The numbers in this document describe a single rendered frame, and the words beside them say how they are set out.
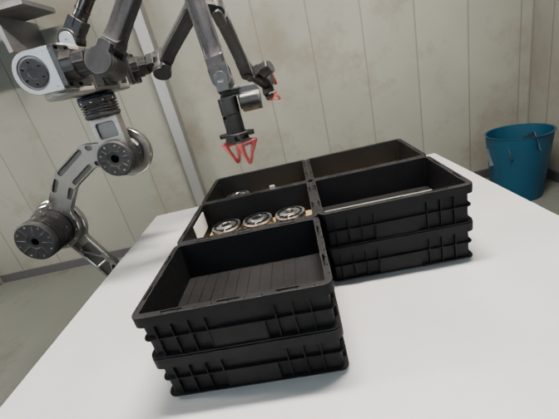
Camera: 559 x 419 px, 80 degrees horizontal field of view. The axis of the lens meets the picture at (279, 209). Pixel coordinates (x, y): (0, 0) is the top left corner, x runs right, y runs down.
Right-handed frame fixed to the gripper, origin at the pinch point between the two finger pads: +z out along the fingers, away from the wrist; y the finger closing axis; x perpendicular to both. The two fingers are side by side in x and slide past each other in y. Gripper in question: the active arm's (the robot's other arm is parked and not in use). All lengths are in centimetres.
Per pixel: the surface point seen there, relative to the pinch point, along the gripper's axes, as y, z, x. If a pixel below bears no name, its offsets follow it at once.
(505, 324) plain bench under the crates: -71, 36, -5
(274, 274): -25.7, 23.6, 18.0
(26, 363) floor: 160, 108, 90
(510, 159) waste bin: -20, 70, -209
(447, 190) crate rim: -53, 14, -21
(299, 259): -26.9, 23.5, 9.8
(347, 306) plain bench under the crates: -38, 36, 7
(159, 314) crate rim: -28, 14, 47
